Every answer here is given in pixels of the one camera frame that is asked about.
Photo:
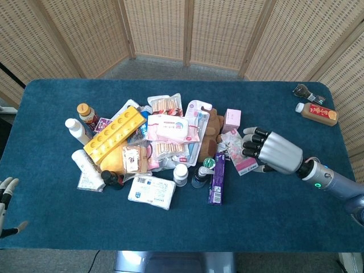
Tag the brown teddy bear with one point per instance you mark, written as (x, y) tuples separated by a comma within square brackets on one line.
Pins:
[(213, 128)]

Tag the small pink square box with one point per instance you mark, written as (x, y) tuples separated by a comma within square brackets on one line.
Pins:
[(232, 119)]

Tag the small purple packet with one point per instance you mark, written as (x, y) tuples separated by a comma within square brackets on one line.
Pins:
[(102, 124)]

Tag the silver sachet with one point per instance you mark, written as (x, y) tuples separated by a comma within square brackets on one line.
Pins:
[(221, 148)]

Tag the white pill bottle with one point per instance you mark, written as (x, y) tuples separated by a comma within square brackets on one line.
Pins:
[(181, 175)]

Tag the brown drink bottle red label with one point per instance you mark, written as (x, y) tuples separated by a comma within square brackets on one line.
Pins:
[(318, 113)]

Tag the yellow tray with round holes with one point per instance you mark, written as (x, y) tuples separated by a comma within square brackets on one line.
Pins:
[(113, 136)]

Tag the green-capped small bottle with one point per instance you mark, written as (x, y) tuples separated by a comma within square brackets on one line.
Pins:
[(208, 163)]

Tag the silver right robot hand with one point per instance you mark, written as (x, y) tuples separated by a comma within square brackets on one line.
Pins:
[(280, 153)]

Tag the tea bottle with orange cap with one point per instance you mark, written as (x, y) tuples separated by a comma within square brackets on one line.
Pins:
[(86, 115)]

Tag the yellow sponge cloth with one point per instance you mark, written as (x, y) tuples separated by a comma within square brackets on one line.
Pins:
[(112, 162)]

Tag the pink wet wipes pack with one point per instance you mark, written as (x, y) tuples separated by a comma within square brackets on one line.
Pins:
[(170, 128)]

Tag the blue snack packet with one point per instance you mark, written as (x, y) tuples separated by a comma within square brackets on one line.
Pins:
[(140, 133)]

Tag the brown packet with white card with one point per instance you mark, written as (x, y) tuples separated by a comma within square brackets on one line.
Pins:
[(133, 159)]

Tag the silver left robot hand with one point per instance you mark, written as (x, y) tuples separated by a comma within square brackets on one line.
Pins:
[(4, 199)]

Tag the silver-blue right robot arm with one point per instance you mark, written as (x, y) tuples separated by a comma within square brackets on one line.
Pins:
[(332, 180)]

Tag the blue carpet table mat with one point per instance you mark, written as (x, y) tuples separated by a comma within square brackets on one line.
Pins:
[(256, 213)]

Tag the biscuit stick packet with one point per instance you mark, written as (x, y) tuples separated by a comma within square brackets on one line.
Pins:
[(167, 149), (166, 105)]

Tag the dark clear snack bag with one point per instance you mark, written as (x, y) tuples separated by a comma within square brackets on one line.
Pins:
[(304, 91)]

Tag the toothbrush blister pack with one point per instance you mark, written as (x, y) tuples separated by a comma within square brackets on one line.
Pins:
[(196, 113)]

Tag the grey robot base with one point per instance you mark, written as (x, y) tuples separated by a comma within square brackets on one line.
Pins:
[(173, 262)]

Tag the woven folding screen panel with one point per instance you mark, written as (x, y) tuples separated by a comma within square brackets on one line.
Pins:
[(298, 37), (28, 42), (156, 28), (224, 31), (91, 31), (349, 94)]

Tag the black bar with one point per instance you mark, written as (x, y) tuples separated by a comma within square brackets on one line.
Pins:
[(11, 73)]

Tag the dark spray bottle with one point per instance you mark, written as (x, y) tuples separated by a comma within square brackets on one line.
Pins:
[(199, 179)]

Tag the small pink pouch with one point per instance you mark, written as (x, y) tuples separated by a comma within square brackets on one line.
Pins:
[(153, 162)]

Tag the white plastic bottle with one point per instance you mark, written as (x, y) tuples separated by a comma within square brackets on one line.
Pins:
[(76, 129)]

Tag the long pink white box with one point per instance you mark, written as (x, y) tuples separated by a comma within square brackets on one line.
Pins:
[(234, 149)]

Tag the small dark brown bottle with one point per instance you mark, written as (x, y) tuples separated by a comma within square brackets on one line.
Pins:
[(112, 179)]

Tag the white tissue pack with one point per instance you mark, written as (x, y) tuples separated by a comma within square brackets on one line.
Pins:
[(152, 192)]

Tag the purple toothpaste box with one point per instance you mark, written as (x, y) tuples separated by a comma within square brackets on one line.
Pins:
[(217, 179)]

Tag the white cosmetic tube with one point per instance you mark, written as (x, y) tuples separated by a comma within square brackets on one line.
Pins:
[(86, 170)]

